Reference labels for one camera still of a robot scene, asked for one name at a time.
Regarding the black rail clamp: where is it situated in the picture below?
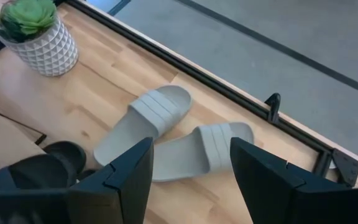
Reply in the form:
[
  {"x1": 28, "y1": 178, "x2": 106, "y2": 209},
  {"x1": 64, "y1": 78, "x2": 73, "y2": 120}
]
[{"x1": 264, "y1": 92, "x2": 282, "y2": 125}]

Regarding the wooden shelf with black legs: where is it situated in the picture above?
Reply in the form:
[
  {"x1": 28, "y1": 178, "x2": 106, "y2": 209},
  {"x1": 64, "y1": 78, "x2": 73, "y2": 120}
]
[{"x1": 0, "y1": 103, "x2": 48, "y2": 180}]

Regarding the black aluminium table frame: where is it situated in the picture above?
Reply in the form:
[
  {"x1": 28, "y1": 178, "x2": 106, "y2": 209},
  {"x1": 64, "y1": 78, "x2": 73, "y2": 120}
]
[{"x1": 0, "y1": 0, "x2": 358, "y2": 188}]

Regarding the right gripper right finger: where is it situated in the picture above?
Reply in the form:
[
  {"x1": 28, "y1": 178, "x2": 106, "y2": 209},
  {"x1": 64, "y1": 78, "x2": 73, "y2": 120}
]
[{"x1": 230, "y1": 137, "x2": 358, "y2": 224}]

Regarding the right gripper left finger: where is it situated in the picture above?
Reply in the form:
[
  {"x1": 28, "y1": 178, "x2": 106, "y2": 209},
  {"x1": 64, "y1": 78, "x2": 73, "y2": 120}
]
[{"x1": 0, "y1": 137, "x2": 155, "y2": 224}]

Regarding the green succulent in white pot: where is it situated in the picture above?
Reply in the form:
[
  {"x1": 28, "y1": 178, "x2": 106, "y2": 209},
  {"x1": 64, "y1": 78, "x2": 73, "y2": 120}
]
[{"x1": 0, "y1": 0, "x2": 80, "y2": 77}]

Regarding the black slide sandal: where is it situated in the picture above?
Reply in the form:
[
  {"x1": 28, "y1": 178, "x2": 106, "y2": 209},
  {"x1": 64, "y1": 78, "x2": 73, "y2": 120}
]
[{"x1": 7, "y1": 141, "x2": 96, "y2": 189}]

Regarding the grey slide sandal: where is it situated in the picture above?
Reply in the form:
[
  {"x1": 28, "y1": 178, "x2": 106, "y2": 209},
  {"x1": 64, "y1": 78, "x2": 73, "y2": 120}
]
[
  {"x1": 152, "y1": 121, "x2": 255, "y2": 183},
  {"x1": 93, "y1": 84, "x2": 194, "y2": 168}
]

